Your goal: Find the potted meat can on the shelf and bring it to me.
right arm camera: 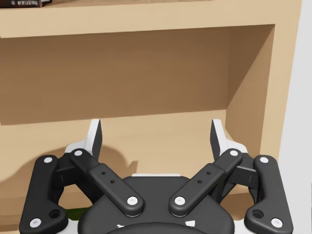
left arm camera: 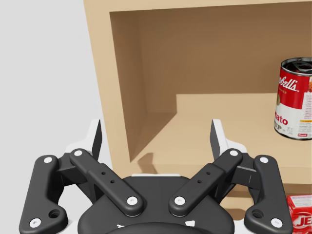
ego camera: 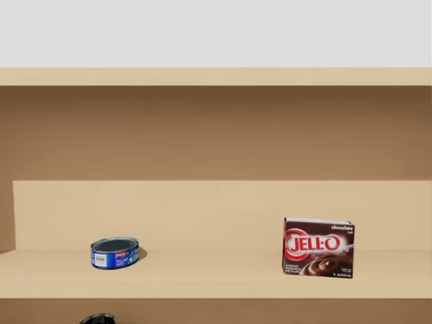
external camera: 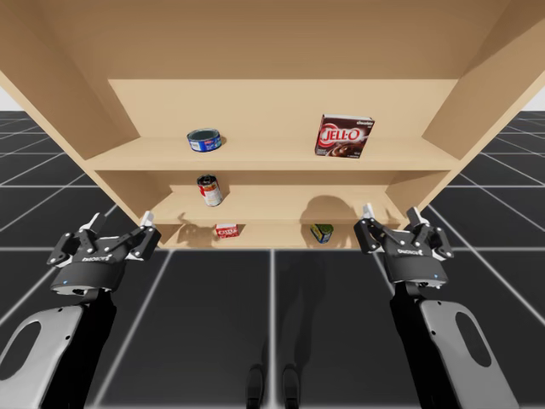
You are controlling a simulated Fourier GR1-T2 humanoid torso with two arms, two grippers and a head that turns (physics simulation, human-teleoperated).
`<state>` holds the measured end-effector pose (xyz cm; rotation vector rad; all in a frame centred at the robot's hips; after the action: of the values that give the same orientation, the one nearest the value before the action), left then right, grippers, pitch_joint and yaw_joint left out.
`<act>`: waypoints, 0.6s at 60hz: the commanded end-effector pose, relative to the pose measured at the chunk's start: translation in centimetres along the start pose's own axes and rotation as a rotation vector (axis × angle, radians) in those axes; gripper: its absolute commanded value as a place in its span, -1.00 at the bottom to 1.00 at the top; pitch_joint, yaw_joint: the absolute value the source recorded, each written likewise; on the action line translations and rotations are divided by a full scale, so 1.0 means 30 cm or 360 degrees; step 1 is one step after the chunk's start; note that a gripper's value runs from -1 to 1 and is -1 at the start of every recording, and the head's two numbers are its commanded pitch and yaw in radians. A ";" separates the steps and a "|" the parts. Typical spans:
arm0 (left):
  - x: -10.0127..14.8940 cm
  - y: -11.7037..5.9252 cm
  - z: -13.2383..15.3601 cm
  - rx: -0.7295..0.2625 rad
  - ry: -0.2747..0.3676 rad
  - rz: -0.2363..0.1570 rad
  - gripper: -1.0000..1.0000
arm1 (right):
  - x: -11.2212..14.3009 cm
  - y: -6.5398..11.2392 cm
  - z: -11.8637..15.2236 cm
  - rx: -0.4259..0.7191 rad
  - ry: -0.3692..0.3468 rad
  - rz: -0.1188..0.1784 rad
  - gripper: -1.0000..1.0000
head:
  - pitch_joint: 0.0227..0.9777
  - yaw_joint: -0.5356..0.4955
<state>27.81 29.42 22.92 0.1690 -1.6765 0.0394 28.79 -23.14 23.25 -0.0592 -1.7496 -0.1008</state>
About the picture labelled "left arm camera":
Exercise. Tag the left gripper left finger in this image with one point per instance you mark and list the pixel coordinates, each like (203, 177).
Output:
(107, 179)

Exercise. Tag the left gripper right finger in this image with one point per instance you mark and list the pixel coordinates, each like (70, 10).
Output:
(204, 179)

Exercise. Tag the red and white can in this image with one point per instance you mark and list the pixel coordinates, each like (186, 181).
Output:
(292, 102)

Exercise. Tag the pale wooden shelf unit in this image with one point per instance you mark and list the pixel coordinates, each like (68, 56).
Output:
(170, 48)

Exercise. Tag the red and white carton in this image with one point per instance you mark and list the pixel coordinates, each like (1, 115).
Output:
(301, 214)

